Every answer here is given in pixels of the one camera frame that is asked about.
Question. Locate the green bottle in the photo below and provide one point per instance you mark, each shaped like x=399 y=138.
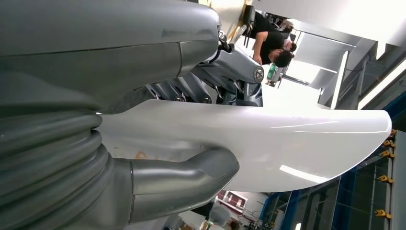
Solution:
x=271 y=71

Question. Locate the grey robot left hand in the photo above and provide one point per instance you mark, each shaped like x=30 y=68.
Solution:
x=95 y=38

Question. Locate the person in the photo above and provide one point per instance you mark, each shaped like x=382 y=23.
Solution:
x=269 y=38
x=219 y=214

